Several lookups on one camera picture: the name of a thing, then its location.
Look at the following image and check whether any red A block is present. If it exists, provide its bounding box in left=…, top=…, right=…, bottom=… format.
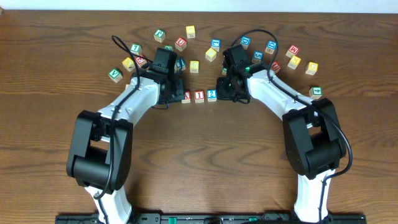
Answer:
left=181, top=91, right=191, bottom=104

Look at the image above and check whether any red I block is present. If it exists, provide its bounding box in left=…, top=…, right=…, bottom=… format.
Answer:
left=194, top=90, right=205, bottom=103

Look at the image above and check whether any blue 2 block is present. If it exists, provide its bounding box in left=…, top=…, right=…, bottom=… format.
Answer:
left=207, top=90, right=218, bottom=102

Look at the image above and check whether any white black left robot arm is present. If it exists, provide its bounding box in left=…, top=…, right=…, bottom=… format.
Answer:
left=66, top=68, right=184, bottom=223

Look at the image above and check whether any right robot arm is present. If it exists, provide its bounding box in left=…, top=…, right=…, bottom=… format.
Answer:
left=216, top=65, right=346, bottom=223

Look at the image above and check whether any blue T block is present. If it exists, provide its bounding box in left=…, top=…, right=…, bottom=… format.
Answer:
left=175, top=58, right=186, bottom=72

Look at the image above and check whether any yellow S block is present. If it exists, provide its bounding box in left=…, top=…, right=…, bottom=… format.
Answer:
left=190, top=60, right=200, bottom=73

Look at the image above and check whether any blue 5 block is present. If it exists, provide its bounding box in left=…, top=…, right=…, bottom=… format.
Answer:
left=252, top=50, right=264, bottom=63

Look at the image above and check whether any yellow block centre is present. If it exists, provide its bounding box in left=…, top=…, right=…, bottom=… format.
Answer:
left=205, top=47, right=217, bottom=62

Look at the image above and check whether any red E block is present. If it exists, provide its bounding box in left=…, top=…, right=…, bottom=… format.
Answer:
left=134, top=55, right=147, bottom=68

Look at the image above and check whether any green Z block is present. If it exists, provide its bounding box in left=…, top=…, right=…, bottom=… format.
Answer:
left=164, top=45, right=174, bottom=51

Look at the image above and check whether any red U block right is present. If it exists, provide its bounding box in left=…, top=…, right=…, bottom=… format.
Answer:
left=271, top=61, right=281, bottom=73

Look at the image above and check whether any red u block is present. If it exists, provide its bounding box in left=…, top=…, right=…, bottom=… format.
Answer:
left=175, top=37, right=187, bottom=52
left=271, top=61, right=281, bottom=73

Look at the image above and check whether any red U block left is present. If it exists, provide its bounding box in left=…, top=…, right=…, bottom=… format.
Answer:
left=175, top=37, right=187, bottom=52

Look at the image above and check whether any blue D block left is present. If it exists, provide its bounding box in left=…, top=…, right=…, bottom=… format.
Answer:
left=240, top=36, right=251, bottom=50

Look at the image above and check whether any blue d block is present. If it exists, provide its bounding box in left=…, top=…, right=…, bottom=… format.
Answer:
left=265, top=40, right=277, bottom=55
left=240, top=36, right=251, bottom=50

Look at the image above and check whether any blue L block upper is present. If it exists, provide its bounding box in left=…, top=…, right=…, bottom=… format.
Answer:
left=211, top=39, right=221, bottom=52

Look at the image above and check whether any green 7 block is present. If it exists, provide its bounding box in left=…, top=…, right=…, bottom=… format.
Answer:
left=130, top=44, right=142, bottom=55

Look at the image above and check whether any blue D block right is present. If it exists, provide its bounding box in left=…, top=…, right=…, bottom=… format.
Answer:
left=265, top=40, right=277, bottom=55

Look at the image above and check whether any green J block top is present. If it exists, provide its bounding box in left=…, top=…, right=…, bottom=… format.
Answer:
left=154, top=29, right=166, bottom=43

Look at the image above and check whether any green V block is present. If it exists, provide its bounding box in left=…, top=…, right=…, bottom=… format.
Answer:
left=108, top=68, right=123, bottom=83

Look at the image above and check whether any yellow block top row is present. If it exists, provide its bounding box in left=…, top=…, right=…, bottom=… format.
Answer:
left=186, top=26, right=196, bottom=39

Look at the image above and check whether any yellow X block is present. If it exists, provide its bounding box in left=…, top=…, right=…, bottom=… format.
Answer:
left=287, top=55, right=301, bottom=70

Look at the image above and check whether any red M block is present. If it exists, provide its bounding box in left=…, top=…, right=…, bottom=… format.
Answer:
left=285, top=45, right=300, bottom=58

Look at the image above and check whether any yellow G block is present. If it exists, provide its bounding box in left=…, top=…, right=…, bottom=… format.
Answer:
left=305, top=62, right=318, bottom=75

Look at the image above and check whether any green 4 block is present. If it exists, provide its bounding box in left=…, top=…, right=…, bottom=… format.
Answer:
left=309, top=86, right=323, bottom=100

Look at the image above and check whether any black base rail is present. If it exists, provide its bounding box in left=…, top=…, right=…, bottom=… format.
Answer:
left=55, top=212, right=368, bottom=224

